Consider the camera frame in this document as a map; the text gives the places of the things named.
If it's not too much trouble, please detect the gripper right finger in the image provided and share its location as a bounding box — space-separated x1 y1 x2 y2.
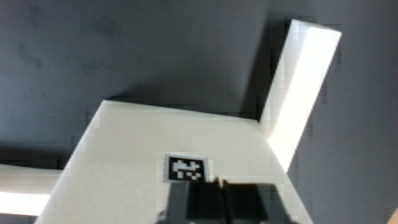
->
224 183 293 224

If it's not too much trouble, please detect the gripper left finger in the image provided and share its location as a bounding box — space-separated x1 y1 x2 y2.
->
157 182 224 224

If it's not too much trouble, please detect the white cabinet top block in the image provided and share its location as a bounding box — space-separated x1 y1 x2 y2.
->
36 101 315 224

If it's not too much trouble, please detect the white L-shaped fence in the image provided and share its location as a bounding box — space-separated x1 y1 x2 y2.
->
0 20 341 218

